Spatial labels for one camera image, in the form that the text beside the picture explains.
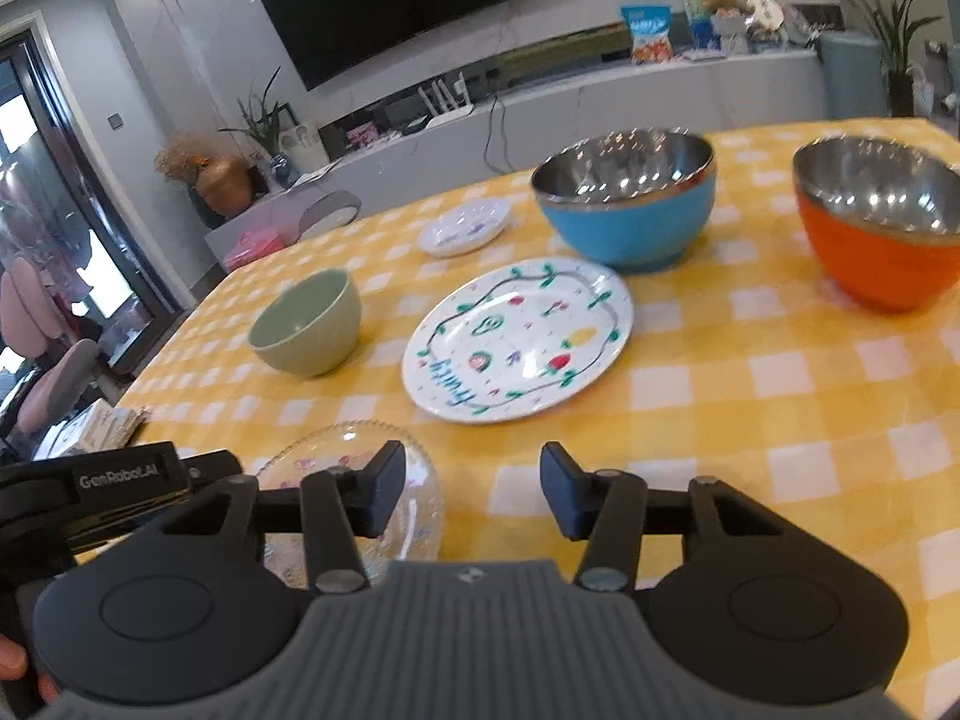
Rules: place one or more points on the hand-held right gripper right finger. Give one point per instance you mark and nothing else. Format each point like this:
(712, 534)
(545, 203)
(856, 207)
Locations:
(562, 495)

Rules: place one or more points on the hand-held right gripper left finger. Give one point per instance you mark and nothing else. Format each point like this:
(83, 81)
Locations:
(382, 491)

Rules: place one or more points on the clear glass plate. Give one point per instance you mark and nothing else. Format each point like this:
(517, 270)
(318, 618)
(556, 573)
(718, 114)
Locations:
(420, 495)

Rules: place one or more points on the white fruit-printed plate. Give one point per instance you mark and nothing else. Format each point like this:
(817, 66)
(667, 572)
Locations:
(525, 345)

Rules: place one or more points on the blue steel bowl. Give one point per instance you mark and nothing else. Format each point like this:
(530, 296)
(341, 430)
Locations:
(622, 229)

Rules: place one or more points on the orange steel bowl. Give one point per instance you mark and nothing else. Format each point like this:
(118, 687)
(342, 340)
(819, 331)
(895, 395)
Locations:
(855, 262)

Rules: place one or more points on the person's left hand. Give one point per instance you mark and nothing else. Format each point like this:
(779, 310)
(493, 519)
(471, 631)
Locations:
(11, 660)

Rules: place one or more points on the green ceramic bowl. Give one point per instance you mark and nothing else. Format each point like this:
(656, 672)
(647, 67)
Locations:
(315, 345)

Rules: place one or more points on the yellow checked tablecloth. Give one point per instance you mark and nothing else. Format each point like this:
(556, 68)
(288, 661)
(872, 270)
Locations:
(750, 405)

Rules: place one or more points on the pink tissue box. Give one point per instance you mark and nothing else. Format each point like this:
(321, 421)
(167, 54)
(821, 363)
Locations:
(253, 249)

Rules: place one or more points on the small white plate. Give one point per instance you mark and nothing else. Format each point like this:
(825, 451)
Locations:
(465, 229)

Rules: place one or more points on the grey round device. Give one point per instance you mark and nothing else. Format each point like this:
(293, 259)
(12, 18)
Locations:
(328, 211)

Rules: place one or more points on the dark framed glass door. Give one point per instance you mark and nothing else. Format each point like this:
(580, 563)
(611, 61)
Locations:
(60, 187)

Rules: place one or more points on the brown vase with dried flowers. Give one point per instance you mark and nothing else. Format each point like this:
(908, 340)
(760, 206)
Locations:
(223, 184)

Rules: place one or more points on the white cartoon card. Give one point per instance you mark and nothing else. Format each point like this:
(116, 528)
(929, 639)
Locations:
(304, 141)

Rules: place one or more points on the aloe plant in patterned vase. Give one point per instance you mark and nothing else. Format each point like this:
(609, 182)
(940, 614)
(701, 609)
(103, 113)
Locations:
(270, 127)

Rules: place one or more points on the white router with antennas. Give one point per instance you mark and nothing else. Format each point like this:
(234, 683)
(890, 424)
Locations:
(450, 116)

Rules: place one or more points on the white television cabinet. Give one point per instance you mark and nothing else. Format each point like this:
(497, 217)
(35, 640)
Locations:
(600, 97)

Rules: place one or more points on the blue snack bag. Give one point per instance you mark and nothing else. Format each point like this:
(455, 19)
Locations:
(646, 34)

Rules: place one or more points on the small blue box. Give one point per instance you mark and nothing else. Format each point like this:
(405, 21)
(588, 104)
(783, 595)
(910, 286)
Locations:
(703, 34)

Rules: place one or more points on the grey-blue trash bin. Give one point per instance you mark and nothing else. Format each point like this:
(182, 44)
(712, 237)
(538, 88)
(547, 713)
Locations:
(851, 75)

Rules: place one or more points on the pink picture frame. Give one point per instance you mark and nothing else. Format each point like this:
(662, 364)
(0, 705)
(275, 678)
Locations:
(361, 133)

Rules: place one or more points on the black wall television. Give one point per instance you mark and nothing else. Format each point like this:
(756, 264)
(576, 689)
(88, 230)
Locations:
(405, 0)

